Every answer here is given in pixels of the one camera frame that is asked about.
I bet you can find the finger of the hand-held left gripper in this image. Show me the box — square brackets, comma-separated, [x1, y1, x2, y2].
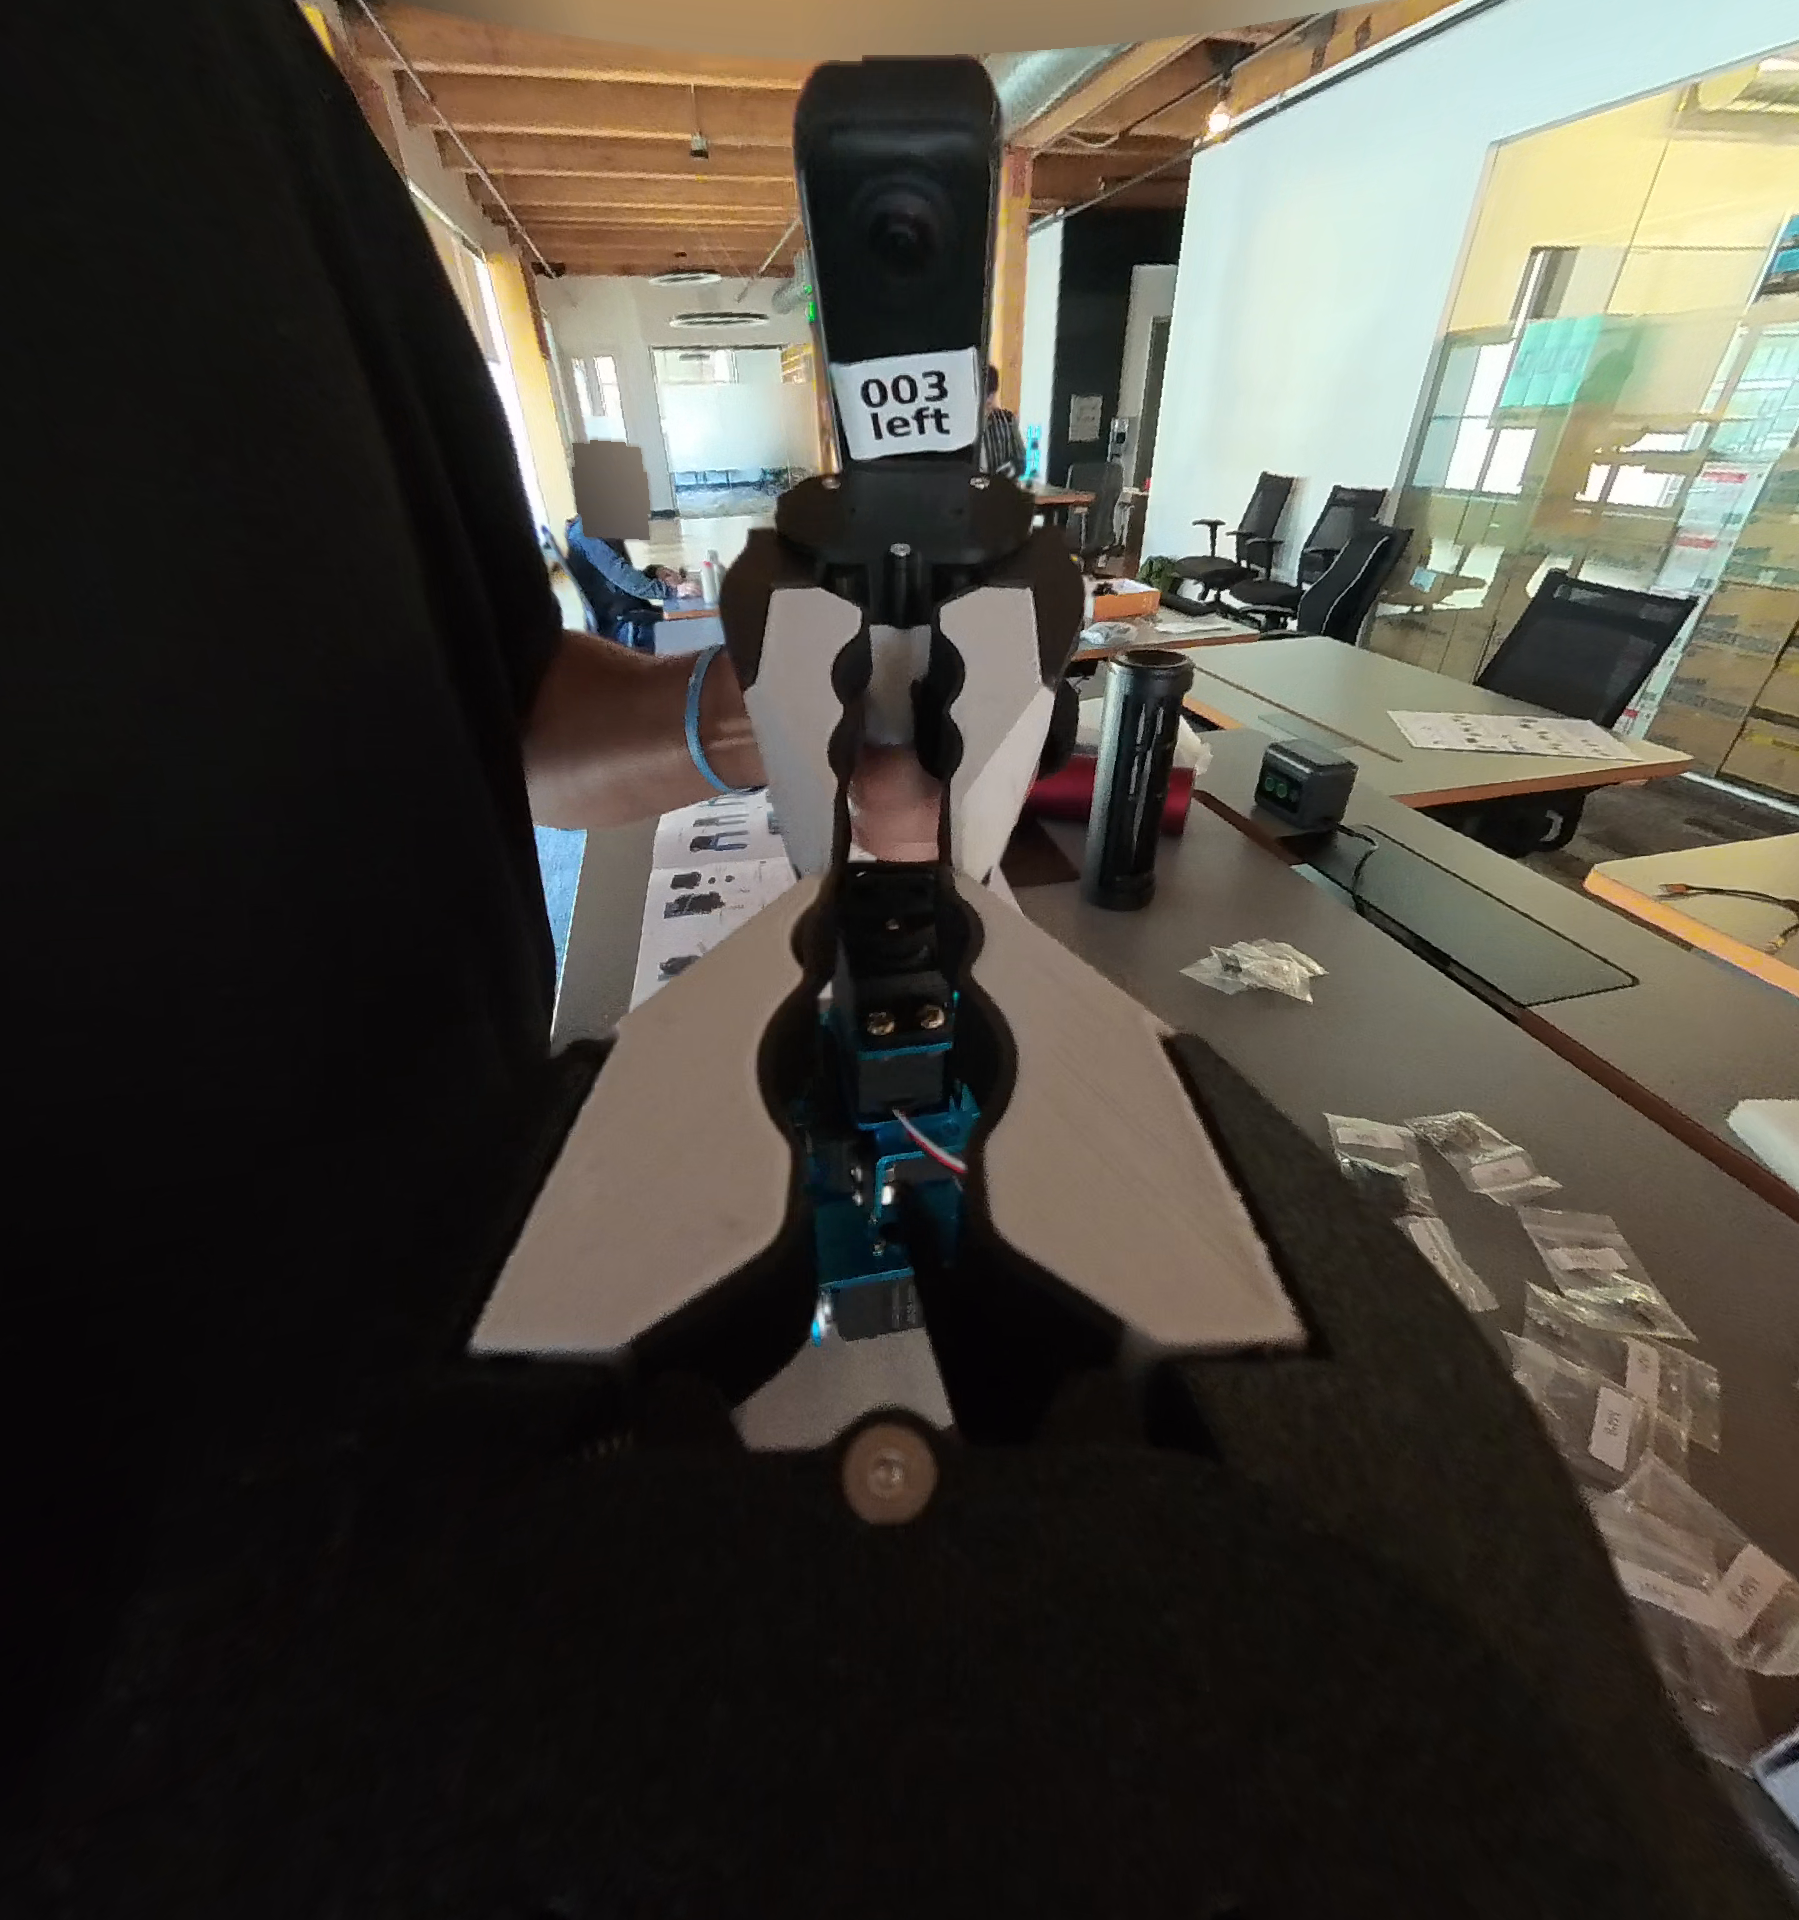
[755, 587, 885, 888]
[929, 587, 1063, 888]

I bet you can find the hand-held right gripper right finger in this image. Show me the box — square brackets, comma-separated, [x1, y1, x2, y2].
[945, 870, 1311, 1388]

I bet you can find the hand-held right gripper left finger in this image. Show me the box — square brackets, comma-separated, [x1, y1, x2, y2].
[471, 888, 855, 1388]

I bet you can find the blue toy robot arm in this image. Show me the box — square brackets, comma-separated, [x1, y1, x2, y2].
[801, 853, 987, 1347]

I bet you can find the person's left forearm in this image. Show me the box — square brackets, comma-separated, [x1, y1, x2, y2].
[521, 629, 699, 840]

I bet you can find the dark grey desk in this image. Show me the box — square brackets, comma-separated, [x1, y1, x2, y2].
[555, 646, 1799, 1802]

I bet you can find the cluttered office desk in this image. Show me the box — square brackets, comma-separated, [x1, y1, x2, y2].
[1077, 553, 1263, 650]

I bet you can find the black desk panel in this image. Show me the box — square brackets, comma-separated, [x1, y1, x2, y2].
[1301, 823, 1639, 1016]

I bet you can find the brown wooden desk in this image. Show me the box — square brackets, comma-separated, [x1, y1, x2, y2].
[1581, 823, 1799, 1040]

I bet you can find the person's left hand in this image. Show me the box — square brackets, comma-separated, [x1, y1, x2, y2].
[699, 640, 951, 872]

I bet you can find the red tube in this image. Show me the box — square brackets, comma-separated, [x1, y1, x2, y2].
[1017, 749, 1203, 831]

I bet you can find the blue wristband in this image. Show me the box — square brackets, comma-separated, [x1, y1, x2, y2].
[677, 643, 747, 804]

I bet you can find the black cylindrical flask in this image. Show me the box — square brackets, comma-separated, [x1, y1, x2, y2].
[1079, 643, 1203, 914]

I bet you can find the wooden column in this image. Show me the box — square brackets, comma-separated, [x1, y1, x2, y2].
[987, 223, 1039, 489]

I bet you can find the small clear parts bag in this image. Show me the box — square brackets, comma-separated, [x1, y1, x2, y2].
[1179, 934, 1333, 1009]

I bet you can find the printed instruction sheet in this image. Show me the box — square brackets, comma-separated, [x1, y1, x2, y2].
[627, 859, 807, 1016]

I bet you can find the small black box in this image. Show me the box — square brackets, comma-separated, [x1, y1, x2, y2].
[1251, 736, 1359, 840]

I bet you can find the beige office table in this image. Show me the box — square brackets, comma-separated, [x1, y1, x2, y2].
[1181, 635, 1699, 810]

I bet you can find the white paper sheet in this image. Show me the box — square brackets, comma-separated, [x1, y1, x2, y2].
[1385, 707, 1629, 769]

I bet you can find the pile of small parts bags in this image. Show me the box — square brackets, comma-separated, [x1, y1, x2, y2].
[1323, 1108, 1799, 1778]

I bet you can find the shelf of cardboard boxes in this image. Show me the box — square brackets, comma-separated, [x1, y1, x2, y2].
[1643, 204, 1799, 816]

